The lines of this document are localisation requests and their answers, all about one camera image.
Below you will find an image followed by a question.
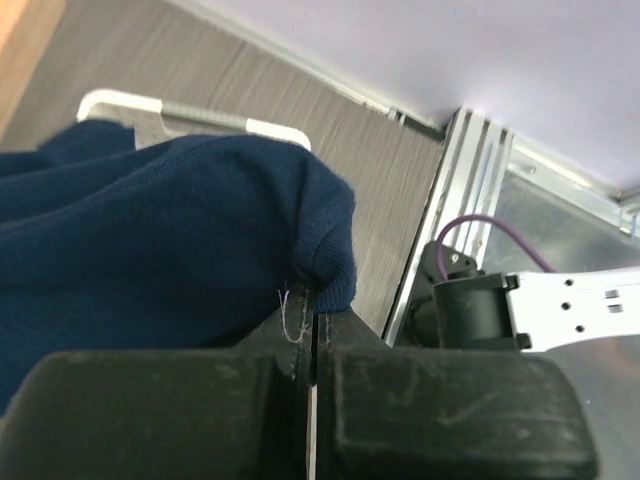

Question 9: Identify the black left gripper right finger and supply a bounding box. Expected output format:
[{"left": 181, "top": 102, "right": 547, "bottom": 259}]
[{"left": 313, "top": 310, "right": 600, "bottom": 479}]

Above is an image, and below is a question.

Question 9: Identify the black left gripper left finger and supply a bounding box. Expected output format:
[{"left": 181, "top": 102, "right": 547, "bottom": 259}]
[{"left": 1, "top": 288, "right": 315, "bottom": 479}]

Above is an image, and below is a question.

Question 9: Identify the navy t shirt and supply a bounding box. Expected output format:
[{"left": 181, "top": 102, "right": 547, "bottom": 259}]
[{"left": 1, "top": 121, "right": 356, "bottom": 403}]

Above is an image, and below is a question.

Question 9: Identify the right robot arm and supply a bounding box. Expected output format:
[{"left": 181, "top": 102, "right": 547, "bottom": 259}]
[{"left": 410, "top": 242, "right": 639, "bottom": 353}]

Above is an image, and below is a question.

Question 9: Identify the white perforated plastic basket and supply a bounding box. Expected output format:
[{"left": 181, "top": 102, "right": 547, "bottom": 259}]
[{"left": 76, "top": 89, "right": 312, "bottom": 151}]

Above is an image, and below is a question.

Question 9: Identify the wooden clothes rack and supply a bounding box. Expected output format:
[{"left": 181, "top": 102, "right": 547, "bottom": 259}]
[{"left": 0, "top": 0, "right": 66, "bottom": 136}]

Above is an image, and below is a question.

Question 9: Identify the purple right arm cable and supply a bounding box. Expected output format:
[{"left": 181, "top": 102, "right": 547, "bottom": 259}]
[{"left": 434, "top": 214, "right": 559, "bottom": 279}]

